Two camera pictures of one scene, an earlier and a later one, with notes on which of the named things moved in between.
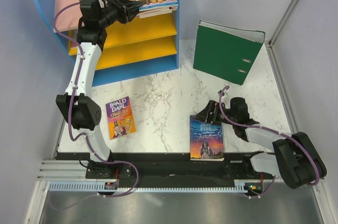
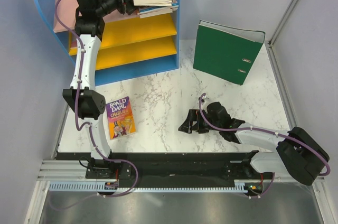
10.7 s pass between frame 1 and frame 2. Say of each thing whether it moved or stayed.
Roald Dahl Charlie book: stayed
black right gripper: moved
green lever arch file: stayed
